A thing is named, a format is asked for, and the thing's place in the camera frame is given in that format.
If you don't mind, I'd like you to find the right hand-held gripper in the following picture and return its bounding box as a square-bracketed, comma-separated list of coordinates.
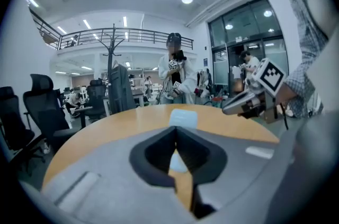
[221, 58, 288, 124]

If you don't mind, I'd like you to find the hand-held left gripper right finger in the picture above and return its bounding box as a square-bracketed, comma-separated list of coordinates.
[176, 126, 228, 185]

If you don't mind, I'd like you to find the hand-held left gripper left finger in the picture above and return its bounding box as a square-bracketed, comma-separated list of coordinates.
[129, 126, 177, 188]

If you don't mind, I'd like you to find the person's right forearm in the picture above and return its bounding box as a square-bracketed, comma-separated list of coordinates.
[275, 82, 298, 107]

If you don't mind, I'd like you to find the glass entrance door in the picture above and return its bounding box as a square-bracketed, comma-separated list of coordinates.
[207, 0, 290, 93]

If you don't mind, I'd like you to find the grey hanging coat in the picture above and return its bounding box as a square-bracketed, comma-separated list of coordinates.
[108, 64, 137, 115]

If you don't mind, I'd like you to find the black office chair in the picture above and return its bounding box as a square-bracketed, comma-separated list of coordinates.
[0, 86, 46, 175]
[23, 73, 82, 154]
[85, 79, 109, 123]

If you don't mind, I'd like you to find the small side desk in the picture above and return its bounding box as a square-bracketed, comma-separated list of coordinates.
[75, 105, 94, 129]

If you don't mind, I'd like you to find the person's checked shirt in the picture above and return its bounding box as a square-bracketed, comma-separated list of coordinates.
[264, 0, 332, 118]

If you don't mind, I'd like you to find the black coat rack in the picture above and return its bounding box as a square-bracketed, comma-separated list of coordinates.
[97, 23, 126, 112]

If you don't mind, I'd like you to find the black balcony railing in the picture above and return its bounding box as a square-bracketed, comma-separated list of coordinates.
[28, 7, 194, 51]

